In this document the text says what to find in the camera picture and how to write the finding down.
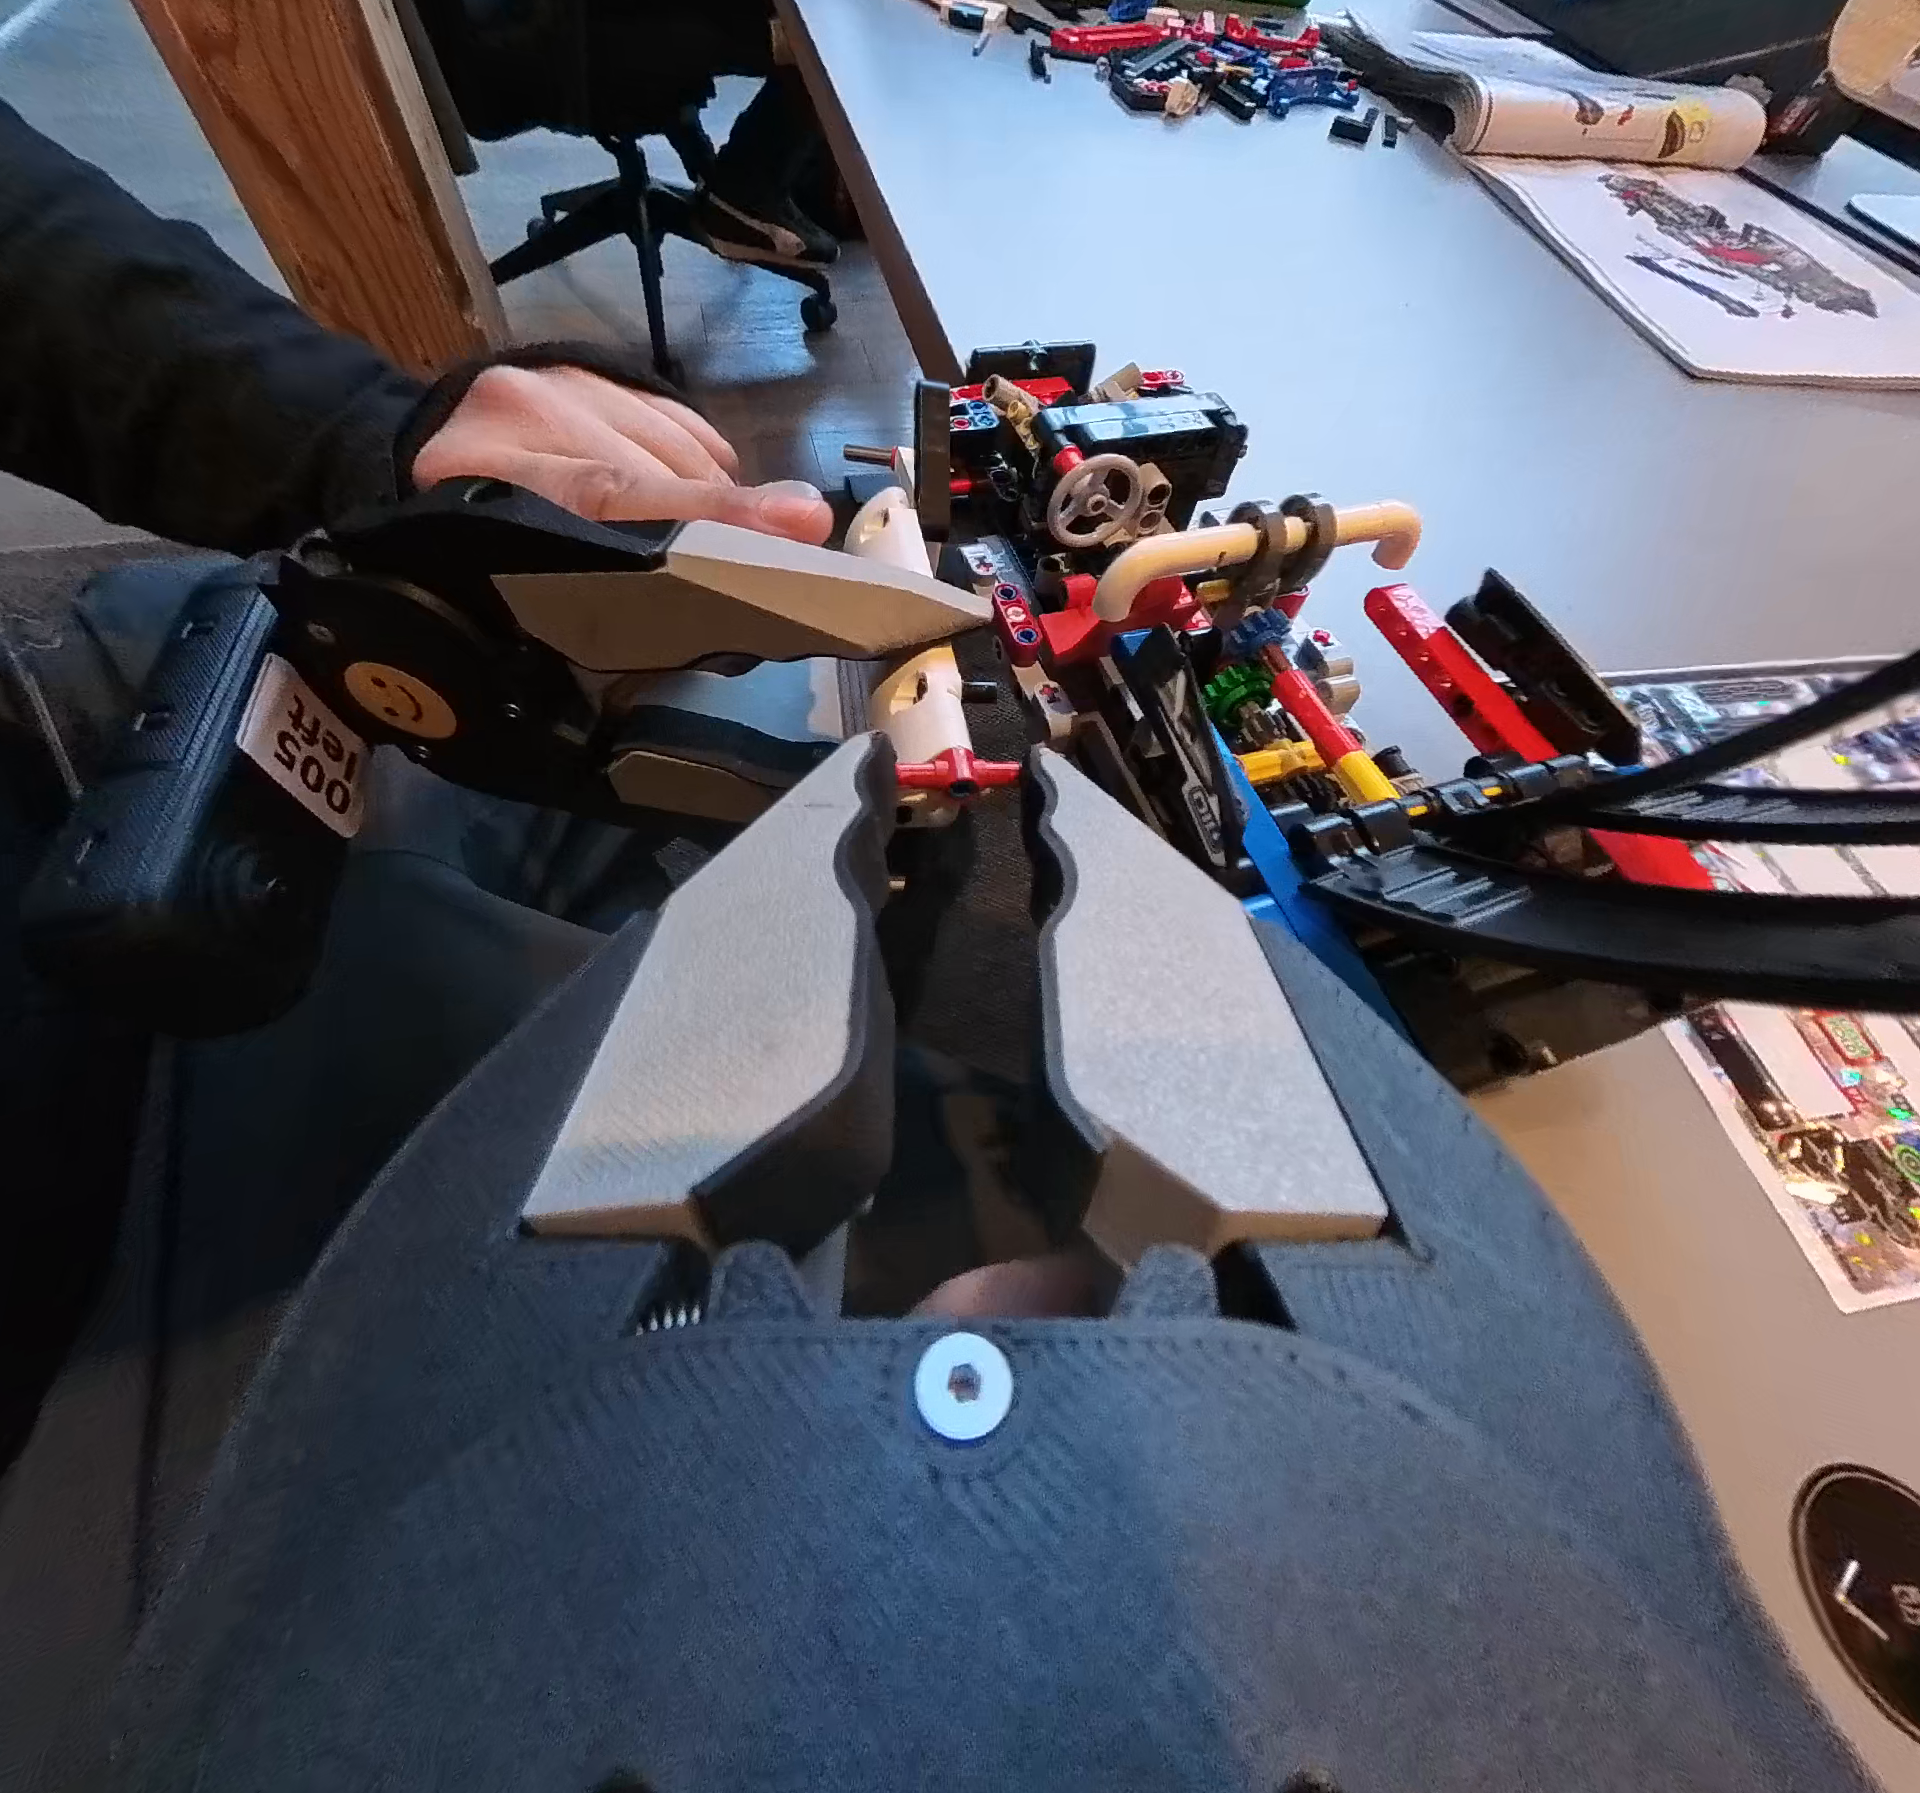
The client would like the round black disc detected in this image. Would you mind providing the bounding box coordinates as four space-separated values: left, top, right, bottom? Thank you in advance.
1792 1463 1920 1750

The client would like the person's left hand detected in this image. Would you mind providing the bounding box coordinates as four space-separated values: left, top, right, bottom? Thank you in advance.
406 366 838 544

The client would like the shiny sticker sheet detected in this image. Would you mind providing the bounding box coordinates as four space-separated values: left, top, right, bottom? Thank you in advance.
1590 660 1920 1315

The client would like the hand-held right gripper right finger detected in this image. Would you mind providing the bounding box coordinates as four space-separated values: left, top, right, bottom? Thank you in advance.
1023 747 1392 1266

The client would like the beige cap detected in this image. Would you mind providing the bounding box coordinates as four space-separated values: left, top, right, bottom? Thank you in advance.
1831 0 1920 114

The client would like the black office chair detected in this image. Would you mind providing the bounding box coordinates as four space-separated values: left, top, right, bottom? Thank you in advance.
359 0 933 375

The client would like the open instruction booklet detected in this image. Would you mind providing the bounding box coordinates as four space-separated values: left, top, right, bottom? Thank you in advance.
1319 10 1920 393

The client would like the pile of loose toy bricks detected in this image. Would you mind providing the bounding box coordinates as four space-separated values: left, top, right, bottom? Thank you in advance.
1026 0 1420 151

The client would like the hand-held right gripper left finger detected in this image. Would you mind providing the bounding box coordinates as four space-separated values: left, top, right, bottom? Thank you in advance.
523 732 902 1260

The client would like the wooden post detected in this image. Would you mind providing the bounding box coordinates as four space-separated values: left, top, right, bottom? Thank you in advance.
61 0 512 375

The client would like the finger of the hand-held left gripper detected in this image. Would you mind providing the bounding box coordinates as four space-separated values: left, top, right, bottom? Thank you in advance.
492 518 999 673
605 735 843 826

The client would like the toy brick car model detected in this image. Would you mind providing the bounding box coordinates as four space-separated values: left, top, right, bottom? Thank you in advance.
840 338 1920 1090

